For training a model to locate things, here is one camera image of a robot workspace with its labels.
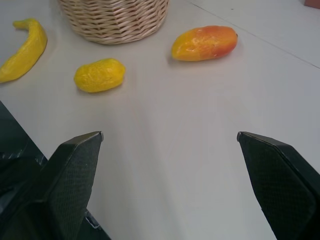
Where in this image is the yellow banana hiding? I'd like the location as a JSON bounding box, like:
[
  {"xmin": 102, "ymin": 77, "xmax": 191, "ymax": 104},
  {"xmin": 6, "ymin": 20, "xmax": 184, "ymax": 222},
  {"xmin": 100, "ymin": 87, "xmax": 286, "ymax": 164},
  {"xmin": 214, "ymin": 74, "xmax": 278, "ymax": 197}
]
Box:
[{"xmin": 0, "ymin": 17, "xmax": 48, "ymax": 84}]

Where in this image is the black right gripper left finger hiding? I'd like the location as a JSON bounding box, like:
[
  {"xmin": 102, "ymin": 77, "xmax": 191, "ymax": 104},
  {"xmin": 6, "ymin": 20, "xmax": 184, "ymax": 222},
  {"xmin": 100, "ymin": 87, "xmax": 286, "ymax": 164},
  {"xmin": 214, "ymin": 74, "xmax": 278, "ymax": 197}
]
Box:
[{"xmin": 0, "ymin": 130, "xmax": 105, "ymax": 240}]

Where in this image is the yellow lemon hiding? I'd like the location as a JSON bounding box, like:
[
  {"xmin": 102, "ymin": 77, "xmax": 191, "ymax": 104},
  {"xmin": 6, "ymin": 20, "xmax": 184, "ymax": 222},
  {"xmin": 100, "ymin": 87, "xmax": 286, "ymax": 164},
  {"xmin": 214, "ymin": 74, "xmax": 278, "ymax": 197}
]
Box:
[{"xmin": 73, "ymin": 58, "xmax": 127, "ymax": 94}]

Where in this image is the brown box corner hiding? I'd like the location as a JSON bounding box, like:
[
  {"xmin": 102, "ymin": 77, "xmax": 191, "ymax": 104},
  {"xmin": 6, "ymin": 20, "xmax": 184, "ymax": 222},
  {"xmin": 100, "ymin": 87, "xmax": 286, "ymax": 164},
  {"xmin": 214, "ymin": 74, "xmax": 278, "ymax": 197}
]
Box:
[{"xmin": 303, "ymin": 0, "xmax": 320, "ymax": 10}]

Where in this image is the orange yellow mango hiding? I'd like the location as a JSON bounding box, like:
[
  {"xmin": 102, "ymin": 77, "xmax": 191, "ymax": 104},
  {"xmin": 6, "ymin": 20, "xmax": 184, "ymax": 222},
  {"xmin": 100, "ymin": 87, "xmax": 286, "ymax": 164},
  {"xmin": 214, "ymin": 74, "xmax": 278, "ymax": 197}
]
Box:
[{"xmin": 171, "ymin": 25, "xmax": 239, "ymax": 62}]

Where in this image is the wicker basket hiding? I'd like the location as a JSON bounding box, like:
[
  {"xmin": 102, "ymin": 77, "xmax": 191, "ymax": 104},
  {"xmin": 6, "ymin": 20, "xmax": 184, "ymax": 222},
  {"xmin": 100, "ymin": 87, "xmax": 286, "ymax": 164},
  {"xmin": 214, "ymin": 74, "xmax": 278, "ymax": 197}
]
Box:
[{"xmin": 57, "ymin": 0, "xmax": 170, "ymax": 46}]

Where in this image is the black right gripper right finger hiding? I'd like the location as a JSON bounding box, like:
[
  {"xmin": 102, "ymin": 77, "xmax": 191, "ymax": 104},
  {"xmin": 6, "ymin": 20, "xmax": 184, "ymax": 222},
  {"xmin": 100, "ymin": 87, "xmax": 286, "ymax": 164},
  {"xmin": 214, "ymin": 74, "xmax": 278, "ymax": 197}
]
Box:
[{"xmin": 236, "ymin": 131, "xmax": 320, "ymax": 240}]

